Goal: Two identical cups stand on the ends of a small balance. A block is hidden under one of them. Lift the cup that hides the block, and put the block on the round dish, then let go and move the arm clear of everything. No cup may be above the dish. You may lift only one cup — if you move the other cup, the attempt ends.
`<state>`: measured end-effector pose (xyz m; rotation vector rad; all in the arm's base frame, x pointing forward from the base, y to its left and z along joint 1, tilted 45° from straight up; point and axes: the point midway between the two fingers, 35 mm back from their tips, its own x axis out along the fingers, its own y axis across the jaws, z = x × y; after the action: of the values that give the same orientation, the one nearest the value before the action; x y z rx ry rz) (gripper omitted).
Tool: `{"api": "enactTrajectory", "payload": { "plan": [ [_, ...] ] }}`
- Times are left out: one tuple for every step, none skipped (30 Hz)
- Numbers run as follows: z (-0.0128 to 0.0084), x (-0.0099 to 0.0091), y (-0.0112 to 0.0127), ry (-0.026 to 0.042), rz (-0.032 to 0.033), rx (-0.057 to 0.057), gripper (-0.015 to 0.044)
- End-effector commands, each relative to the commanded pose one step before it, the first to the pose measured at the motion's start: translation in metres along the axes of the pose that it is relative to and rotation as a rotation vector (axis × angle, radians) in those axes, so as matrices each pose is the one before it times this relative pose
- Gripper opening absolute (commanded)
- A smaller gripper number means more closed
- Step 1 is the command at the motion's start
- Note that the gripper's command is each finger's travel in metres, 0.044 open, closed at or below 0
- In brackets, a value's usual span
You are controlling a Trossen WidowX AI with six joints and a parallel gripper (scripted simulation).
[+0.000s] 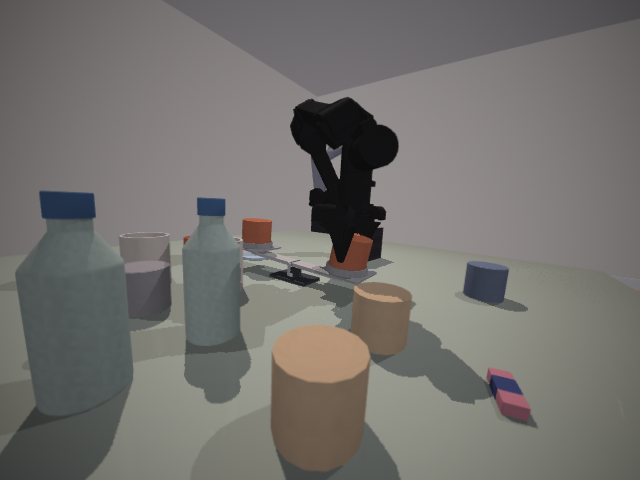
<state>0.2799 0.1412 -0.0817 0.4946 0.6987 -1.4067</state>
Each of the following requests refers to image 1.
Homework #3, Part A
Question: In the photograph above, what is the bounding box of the pink eraser with blue sleeve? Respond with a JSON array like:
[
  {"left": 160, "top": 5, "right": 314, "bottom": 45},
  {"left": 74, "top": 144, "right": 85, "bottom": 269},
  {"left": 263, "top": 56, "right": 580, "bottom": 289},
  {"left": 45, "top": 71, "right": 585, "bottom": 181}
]
[{"left": 487, "top": 368, "right": 531, "bottom": 421}]

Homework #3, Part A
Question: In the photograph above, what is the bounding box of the tan cylinder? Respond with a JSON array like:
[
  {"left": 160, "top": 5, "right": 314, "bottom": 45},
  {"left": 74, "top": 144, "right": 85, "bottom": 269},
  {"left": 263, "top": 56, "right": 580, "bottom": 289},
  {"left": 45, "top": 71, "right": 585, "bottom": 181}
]
[
  {"left": 271, "top": 325, "right": 371, "bottom": 472},
  {"left": 351, "top": 282, "right": 413, "bottom": 355}
]

